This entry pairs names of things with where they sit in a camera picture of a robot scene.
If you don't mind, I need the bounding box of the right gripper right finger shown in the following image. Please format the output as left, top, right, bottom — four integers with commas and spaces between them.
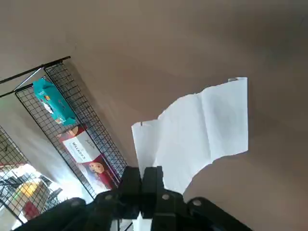
141, 165, 253, 231

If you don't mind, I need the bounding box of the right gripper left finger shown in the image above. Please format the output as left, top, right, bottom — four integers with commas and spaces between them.
11, 166, 142, 231

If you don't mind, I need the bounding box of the white paper tissue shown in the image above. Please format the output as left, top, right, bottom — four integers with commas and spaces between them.
131, 77, 248, 231

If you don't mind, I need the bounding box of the red white cookie box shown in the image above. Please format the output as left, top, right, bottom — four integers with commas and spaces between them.
57, 124, 121, 193

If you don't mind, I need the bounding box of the teal snack packet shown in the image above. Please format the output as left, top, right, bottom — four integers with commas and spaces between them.
32, 78, 77, 126

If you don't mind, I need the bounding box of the black wire shelf rack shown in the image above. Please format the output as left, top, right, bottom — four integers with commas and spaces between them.
0, 56, 128, 224

